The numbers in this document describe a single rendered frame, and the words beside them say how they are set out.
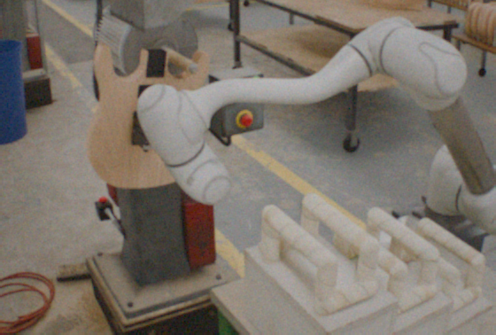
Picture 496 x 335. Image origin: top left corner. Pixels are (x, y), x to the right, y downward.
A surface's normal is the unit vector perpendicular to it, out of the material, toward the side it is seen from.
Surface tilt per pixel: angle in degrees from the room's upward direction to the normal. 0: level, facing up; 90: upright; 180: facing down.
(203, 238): 90
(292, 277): 0
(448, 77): 85
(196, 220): 90
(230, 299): 0
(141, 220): 90
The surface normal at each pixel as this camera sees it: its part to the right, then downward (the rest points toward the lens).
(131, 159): 0.50, 0.34
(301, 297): -0.01, -0.91
